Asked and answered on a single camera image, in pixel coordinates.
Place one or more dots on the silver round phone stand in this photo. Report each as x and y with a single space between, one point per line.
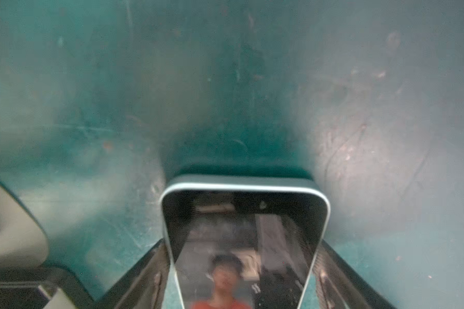
23 243

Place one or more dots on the white edged phone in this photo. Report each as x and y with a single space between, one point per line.
243 242

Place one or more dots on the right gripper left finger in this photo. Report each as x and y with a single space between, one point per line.
143 286

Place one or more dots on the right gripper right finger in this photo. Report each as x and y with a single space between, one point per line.
339 286

